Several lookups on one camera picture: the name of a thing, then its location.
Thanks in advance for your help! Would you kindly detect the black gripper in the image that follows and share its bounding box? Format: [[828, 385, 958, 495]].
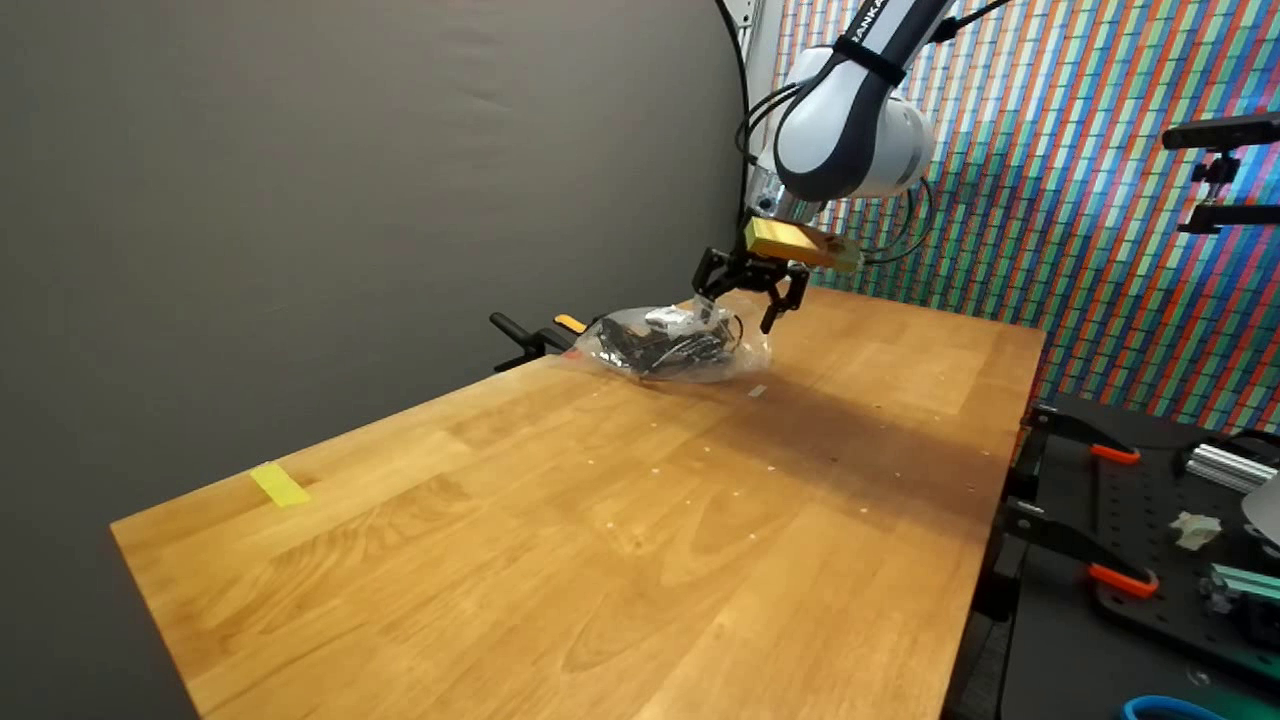
[[688, 241, 813, 337]]

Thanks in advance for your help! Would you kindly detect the clear plastic bag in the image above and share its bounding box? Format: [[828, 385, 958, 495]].
[[572, 292, 780, 391]]

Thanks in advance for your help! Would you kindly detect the black table clamp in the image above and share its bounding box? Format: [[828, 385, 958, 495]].
[[483, 309, 579, 377]]

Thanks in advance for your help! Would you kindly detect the multicolour patterned backdrop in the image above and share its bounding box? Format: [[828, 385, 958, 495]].
[[743, 0, 1280, 436]]

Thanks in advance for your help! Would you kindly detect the black perforated board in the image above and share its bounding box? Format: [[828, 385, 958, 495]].
[[1037, 397, 1280, 671]]

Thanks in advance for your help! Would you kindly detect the white crumpled wad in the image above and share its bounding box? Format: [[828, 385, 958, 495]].
[[1168, 506, 1224, 552]]

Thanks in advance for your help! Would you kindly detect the white rectangular block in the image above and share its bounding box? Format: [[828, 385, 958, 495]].
[[1182, 440, 1280, 495]]

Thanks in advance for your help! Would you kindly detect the yellow tape strip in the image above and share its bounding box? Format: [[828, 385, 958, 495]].
[[250, 460, 317, 513]]

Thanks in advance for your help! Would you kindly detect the white disc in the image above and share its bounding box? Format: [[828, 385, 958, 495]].
[[1235, 476, 1280, 552]]

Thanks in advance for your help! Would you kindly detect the teal tool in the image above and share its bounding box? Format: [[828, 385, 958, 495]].
[[1195, 561, 1280, 619]]

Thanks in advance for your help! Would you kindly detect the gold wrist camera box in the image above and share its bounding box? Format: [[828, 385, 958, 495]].
[[740, 215, 862, 276]]

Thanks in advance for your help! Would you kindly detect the black clamp with orange handle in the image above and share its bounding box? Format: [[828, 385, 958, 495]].
[[1000, 495, 1166, 605], [1029, 398, 1147, 470]]

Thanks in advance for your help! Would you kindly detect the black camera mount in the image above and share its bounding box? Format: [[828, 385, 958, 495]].
[[1158, 110, 1280, 241]]

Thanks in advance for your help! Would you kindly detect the blue handled tool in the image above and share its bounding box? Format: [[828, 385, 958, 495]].
[[1120, 693, 1227, 720]]

